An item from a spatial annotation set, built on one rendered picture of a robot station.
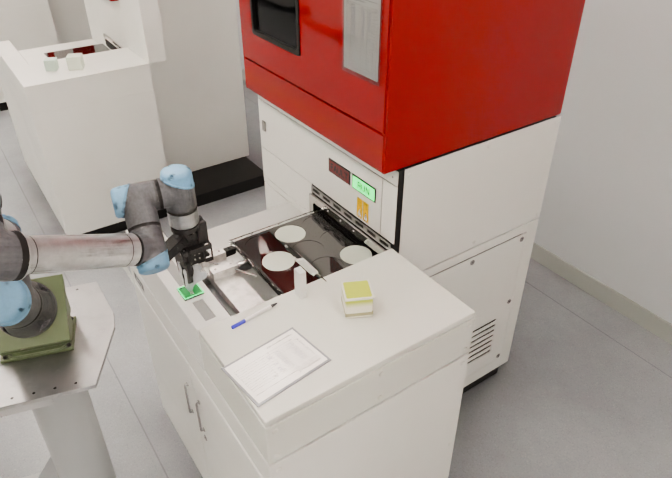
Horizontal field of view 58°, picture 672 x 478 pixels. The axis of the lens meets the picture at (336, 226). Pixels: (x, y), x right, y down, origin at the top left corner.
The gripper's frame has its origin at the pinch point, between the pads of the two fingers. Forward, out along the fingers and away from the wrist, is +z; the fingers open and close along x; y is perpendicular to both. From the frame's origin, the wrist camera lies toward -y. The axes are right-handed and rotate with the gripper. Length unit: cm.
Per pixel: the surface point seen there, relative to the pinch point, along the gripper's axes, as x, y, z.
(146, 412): 54, -9, 98
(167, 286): 5.8, -3.5, 1.7
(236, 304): -2.9, 12.3, 9.7
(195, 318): -10.6, -2.5, 1.7
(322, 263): -2.8, 41.7, 7.7
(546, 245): 28, 207, 85
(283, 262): 4.3, 32.1, 7.7
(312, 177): 29, 59, -3
